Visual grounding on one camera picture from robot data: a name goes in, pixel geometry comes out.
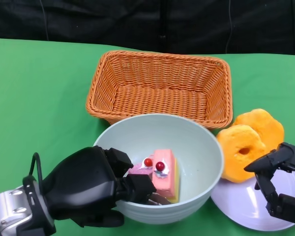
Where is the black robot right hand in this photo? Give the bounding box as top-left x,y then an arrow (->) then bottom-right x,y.
243,142 -> 295,224

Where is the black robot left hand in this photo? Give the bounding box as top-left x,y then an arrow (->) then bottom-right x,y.
40,146 -> 157,228

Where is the small pink cherry cake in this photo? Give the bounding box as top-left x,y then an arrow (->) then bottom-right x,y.
127,157 -> 154,176

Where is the long orange-white bread loaf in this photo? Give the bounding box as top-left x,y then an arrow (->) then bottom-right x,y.
216,124 -> 266,184

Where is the chocolate cake slice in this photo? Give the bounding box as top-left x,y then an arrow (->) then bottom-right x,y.
147,193 -> 172,206

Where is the pink and yellow layered cake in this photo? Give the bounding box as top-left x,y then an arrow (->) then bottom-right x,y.
151,149 -> 179,204

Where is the twisted orange-white ring bread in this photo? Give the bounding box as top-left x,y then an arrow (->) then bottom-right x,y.
232,109 -> 285,150

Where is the grey-green bowl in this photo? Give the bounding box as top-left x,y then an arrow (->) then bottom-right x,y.
92,113 -> 224,225

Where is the pale lavender plate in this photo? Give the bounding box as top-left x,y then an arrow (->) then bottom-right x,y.
211,169 -> 295,232

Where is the orange wicker basket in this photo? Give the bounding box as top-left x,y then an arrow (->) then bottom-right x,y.
85,50 -> 234,130

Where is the green tablecloth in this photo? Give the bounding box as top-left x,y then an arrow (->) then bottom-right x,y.
0,37 -> 295,236

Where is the black curtain backdrop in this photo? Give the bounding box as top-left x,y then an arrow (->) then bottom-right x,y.
0,0 -> 295,56

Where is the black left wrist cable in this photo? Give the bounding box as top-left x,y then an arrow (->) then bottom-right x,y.
28,152 -> 44,184

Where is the thin white hanging cord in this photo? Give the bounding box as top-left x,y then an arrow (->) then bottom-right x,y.
39,0 -> 49,41
225,0 -> 233,54

